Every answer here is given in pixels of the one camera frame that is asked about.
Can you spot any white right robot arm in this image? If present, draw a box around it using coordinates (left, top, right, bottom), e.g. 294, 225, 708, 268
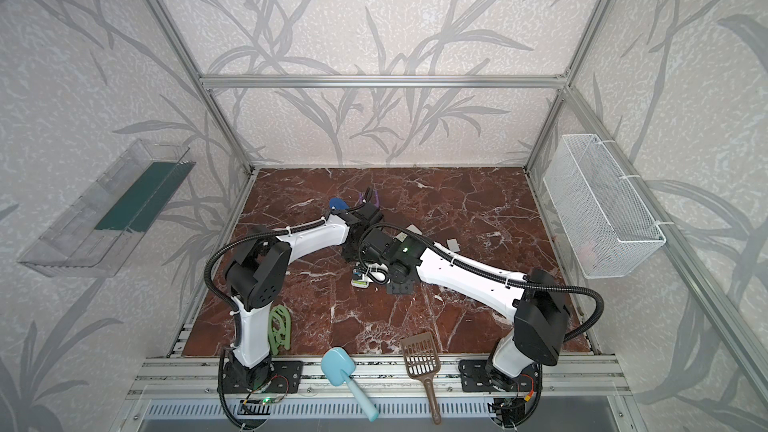
358, 223, 605, 378

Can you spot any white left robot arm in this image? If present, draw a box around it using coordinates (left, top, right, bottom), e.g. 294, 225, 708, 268
203, 202, 383, 370

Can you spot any purple toy rake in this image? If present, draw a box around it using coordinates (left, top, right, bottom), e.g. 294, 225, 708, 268
358, 189, 380, 207

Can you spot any blue toy shovel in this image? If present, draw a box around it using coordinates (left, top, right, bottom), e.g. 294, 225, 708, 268
329, 197, 349, 210

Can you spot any brown litter scoop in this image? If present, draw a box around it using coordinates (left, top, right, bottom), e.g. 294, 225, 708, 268
401, 332, 442, 425

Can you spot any light blue plastic scoop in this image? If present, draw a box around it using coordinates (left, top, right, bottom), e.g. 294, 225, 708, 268
321, 347, 379, 422

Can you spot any green plastic slotted tool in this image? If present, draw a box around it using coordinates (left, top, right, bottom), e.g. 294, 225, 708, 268
268, 305, 292, 356

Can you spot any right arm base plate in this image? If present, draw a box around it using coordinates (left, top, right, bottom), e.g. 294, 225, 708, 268
458, 359, 539, 393

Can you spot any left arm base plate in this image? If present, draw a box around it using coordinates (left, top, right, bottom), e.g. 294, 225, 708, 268
218, 360, 304, 395

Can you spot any white wire mesh basket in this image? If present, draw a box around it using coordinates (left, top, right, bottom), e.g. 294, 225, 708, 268
543, 134, 666, 279

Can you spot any aluminium front rail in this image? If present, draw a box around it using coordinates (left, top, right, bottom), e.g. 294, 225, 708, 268
126, 354, 631, 400

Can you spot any clear plastic wall shelf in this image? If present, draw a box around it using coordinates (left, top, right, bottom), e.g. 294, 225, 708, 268
18, 139, 196, 278

